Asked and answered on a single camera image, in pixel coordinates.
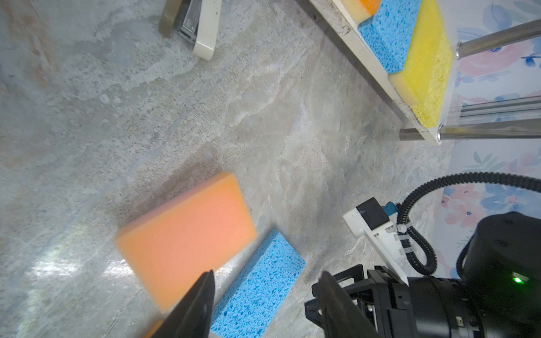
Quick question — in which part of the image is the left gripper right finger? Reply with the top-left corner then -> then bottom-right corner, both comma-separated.
318,270 -> 380,337

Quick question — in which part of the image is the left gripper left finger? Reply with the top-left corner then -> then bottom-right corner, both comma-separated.
149,270 -> 215,338

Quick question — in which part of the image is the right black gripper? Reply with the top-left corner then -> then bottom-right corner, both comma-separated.
304,264 -> 486,337

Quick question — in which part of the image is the blue sponge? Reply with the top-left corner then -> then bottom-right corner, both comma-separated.
358,0 -> 421,74
211,230 -> 305,337

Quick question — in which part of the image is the peach pink sponge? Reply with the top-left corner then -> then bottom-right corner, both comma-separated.
115,172 -> 257,313

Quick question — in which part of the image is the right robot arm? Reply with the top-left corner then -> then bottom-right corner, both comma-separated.
305,212 -> 540,337

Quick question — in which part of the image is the white two-tier shelf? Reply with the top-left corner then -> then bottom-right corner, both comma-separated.
312,1 -> 540,144

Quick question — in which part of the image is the yellow orange sponge bottom left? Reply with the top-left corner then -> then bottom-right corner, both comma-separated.
144,320 -> 163,338

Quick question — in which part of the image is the small cream stapler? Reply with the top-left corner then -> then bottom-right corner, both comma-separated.
158,0 -> 222,61

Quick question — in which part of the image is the black corrugated cable hose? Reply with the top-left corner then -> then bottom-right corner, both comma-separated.
396,172 -> 541,276

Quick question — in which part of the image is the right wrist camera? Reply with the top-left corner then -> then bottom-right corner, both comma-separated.
342,197 -> 409,284

